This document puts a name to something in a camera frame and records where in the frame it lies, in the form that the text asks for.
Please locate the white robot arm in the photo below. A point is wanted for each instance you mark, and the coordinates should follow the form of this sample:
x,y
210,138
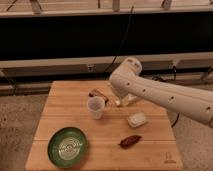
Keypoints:
x,y
196,104

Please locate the brown rectangular bar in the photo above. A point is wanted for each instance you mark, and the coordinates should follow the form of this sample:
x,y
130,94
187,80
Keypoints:
x,y
95,92

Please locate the white rectangular sponge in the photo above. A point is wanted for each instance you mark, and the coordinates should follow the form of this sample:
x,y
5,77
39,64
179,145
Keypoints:
x,y
137,119

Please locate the dark brown chili pepper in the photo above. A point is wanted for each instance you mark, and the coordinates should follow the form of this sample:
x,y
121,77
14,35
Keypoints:
x,y
129,141

